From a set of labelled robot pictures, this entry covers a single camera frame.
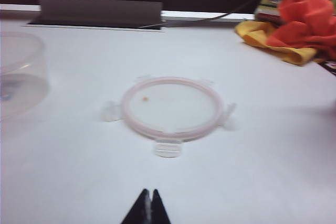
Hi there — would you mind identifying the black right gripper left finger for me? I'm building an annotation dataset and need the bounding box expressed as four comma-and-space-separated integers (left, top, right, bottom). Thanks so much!
120, 188, 152, 224

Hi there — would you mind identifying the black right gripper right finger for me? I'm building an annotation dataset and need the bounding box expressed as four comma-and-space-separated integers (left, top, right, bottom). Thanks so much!
151, 188, 173, 224

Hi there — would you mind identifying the clear lid with pink seal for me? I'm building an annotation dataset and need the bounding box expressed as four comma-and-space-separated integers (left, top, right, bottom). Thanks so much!
101, 74, 241, 158

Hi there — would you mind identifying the round clear plastic box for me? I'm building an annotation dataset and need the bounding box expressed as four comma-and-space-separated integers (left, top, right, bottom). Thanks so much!
0, 31, 50, 122

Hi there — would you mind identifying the yellow cloth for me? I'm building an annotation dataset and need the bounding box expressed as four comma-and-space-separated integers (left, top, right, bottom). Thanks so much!
235, 20, 320, 66

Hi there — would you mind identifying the black red printed packet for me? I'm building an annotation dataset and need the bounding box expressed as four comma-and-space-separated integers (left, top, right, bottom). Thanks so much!
320, 60, 336, 78

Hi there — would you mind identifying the orange-red cloth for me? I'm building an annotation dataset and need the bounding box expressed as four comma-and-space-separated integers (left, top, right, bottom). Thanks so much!
266, 0, 336, 59

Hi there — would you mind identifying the grey desk cable flap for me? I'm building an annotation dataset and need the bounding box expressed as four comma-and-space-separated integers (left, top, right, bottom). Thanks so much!
22, 0, 166, 33

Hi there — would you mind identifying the grey cable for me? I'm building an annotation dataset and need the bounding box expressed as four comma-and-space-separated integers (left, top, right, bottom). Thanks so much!
209, 0, 267, 22

